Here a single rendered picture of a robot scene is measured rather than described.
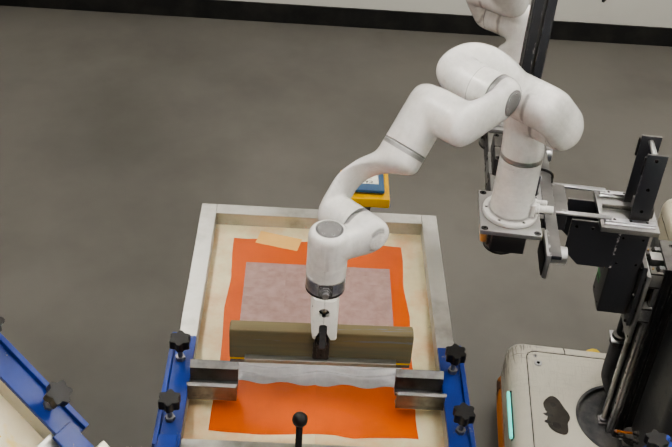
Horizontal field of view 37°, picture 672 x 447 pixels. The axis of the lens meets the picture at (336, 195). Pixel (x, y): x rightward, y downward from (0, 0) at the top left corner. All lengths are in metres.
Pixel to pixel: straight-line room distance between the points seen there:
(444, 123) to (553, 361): 1.58
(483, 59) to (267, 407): 0.81
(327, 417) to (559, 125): 0.74
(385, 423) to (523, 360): 1.24
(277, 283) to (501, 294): 1.69
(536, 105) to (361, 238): 0.46
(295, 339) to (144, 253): 2.04
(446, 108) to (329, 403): 0.66
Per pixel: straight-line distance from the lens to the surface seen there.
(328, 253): 1.80
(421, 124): 1.83
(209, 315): 2.26
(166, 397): 1.95
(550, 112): 2.03
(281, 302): 2.30
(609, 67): 5.65
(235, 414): 2.06
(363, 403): 2.10
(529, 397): 3.14
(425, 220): 2.52
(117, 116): 4.79
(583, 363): 3.29
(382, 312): 2.30
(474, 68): 1.91
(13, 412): 1.81
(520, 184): 2.25
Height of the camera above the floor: 2.48
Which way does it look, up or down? 35 degrees down
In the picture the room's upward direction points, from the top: 5 degrees clockwise
